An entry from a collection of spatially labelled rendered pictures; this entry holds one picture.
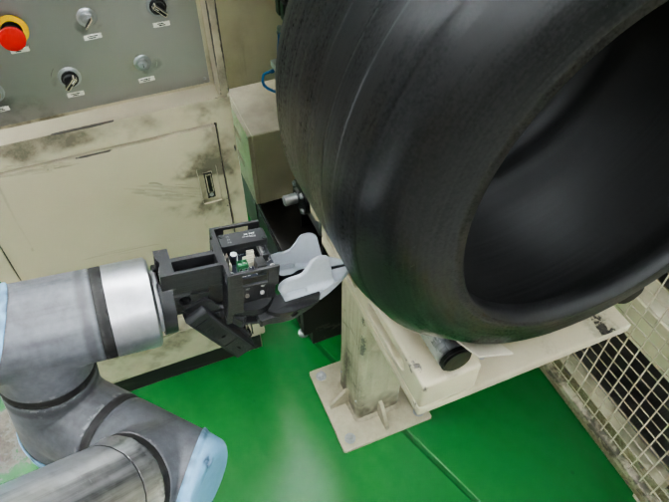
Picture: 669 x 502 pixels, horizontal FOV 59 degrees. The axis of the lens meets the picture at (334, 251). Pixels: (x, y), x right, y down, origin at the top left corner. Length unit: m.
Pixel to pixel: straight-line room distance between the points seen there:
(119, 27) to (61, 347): 0.72
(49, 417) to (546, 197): 0.73
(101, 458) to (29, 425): 0.14
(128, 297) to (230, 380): 1.26
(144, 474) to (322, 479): 1.14
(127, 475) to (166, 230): 0.91
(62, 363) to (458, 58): 0.42
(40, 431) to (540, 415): 1.43
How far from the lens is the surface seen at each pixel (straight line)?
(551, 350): 0.94
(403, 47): 0.44
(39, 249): 1.37
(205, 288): 0.60
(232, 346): 0.67
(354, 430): 1.70
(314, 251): 0.65
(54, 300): 0.58
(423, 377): 0.79
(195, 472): 0.57
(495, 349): 0.76
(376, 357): 1.46
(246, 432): 1.72
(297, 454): 1.68
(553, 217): 0.94
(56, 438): 0.65
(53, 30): 1.16
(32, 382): 0.60
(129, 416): 0.62
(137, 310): 0.57
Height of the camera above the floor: 1.54
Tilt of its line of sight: 47 degrees down
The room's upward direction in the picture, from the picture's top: straight up
